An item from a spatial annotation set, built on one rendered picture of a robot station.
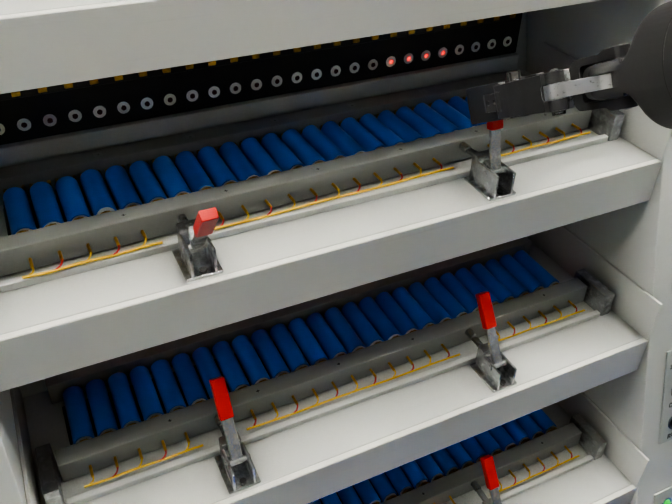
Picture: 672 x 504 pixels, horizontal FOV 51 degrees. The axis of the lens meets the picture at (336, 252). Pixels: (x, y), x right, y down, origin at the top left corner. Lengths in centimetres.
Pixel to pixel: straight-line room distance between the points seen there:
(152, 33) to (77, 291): 19
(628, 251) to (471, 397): 23
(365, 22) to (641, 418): 55
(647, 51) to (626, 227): 37
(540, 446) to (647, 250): 27
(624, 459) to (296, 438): 42
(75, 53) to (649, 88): 34
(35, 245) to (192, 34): 19
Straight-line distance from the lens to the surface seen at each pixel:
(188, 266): 53
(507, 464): 87
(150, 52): 49
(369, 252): 57
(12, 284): 55
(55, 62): 48
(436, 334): 72
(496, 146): 63
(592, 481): 92
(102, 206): 59
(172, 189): 60
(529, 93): 50
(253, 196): 58
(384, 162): 63
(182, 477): 64
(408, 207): 60
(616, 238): 81
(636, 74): 45
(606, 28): 78
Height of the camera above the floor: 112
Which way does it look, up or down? 22 degrees down
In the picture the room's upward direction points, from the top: 6 degrees counter-clockwise
